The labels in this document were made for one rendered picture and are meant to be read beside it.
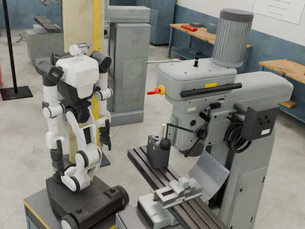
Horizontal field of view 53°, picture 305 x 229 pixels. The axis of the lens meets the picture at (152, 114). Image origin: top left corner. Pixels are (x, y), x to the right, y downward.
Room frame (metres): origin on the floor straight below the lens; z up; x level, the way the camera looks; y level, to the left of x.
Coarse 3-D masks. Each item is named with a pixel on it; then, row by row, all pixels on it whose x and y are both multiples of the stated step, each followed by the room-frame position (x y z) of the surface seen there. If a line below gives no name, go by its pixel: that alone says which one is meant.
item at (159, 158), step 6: (150, 138) 2.18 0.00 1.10; (156, 138) 2.16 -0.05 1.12; (150, 144) 2.15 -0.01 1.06; (156, 144) 2.07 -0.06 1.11; (150, 150) 2.14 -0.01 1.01; (156, 150) 2.02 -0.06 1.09; (162, 150) 2.03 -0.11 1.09; (168, 150) 2.05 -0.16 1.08; (150, 156) 2.12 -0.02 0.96; (156, 156) 2.02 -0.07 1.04; (162, 156) 2.04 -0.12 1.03; (168, 156) 2.06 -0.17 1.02; (156, 162) 2.02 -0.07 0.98; (162, 162) 2.04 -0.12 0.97
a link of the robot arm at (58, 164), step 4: (52, 156) 1.79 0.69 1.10; (56, 156) 1.79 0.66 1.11; (60, 156) 1.81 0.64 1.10; (52, 160) 1.83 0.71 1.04; (56, 160) 1.80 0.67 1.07; (60, 160) 1.80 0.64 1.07; (52, 164) 1.82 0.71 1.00; (56, 164) 1.79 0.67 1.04; (60, 164) 1.79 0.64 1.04; (56, 168) 1.79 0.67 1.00; (60, 168) 1.77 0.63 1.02
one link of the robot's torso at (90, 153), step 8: (72, 120) 1.95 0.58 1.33; (88, 120) 2.08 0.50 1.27; (72, 128) 1.97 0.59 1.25; (80, 128) 2.00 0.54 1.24; (88, 128) 2.02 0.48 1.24; (96, 128) 2.03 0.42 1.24; (80, 136) 1.92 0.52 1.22; (88, 136) 2.00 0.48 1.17; (80, 144) 1.95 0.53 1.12; (88, 144) 1.98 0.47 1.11; (96, 144) 1.98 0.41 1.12; (80, 152) 1.93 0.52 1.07; (88, 152) 1.91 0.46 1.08; (96, 152) 1.96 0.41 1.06; (88, 160) 1.89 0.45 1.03; (96, 160) 1.94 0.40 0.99
